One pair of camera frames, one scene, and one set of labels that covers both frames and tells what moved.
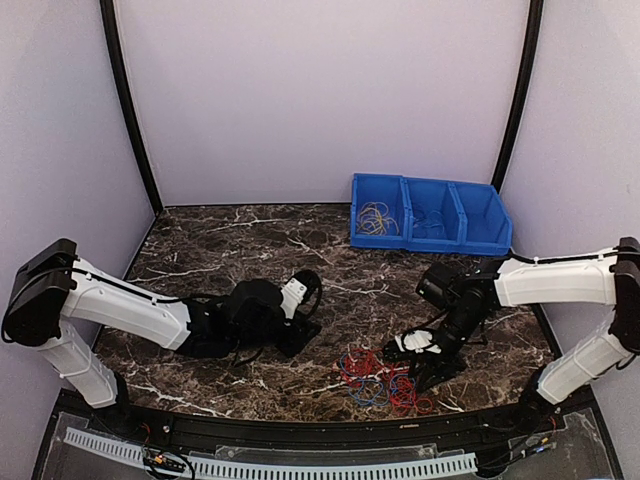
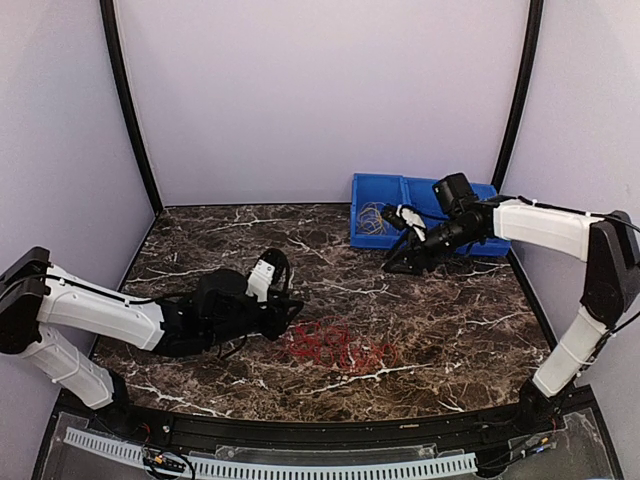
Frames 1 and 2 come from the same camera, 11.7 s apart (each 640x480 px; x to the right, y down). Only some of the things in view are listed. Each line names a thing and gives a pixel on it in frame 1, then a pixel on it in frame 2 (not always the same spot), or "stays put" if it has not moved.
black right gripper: (432, 365) → (417, 252)
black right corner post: (527, 68) stays put
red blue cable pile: (373, 382) → (329, 341)
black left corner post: (107, 14) stays put
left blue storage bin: (379, 211) stays put
